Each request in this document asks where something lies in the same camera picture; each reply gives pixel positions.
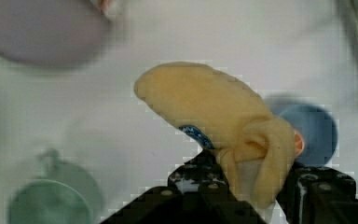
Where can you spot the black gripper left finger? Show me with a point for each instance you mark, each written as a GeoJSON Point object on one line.
{"type": "Point", "coordinates": [196, 193]}

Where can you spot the orange slice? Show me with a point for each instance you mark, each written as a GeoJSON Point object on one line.
{"type": "Point", "coordinates": [299, 142]}

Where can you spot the lilac round plate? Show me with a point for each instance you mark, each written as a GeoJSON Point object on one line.
{"type": "Point", "coordinates": [51, 32]}

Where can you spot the blue bowl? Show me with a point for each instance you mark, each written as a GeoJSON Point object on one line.
{"type": "Point", "coordinates": [316, 126]}

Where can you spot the green mug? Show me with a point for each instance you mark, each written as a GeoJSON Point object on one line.
{"type": "Point", "coordinates": [61, 193]}

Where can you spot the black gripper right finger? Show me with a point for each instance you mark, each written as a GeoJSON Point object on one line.
{"type": "Point", "coordinates": [318, 195]}

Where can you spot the yellow peeled banana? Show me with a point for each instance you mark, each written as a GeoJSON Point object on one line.
{"type": "Point", "coordinates": [254, 148]}

